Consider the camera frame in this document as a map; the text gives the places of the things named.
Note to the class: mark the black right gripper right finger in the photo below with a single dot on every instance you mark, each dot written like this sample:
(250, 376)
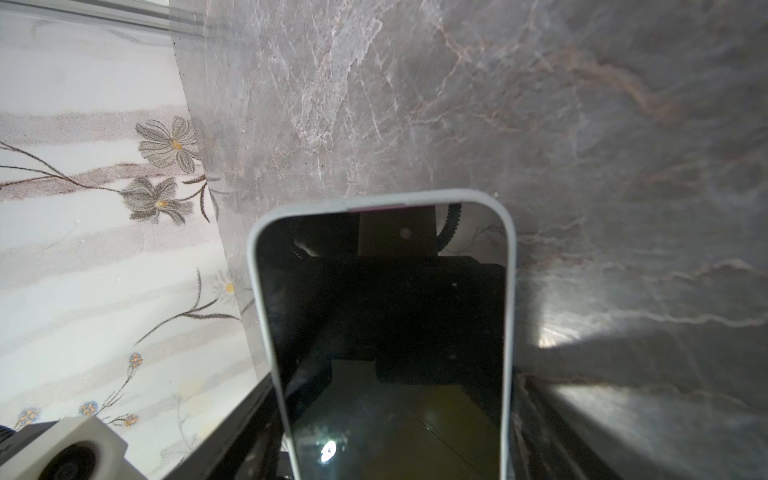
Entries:
(543, 445)

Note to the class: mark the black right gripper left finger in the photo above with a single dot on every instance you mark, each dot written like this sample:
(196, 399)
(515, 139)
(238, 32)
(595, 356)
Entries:
(246, 445)

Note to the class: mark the phone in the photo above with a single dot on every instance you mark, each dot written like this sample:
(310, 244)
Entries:
(390, 348)

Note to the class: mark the pale blue phone case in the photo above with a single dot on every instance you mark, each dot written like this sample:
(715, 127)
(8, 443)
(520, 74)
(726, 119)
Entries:
(384, 201)

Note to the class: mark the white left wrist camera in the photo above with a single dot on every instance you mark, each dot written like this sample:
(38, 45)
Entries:
(70, 448)

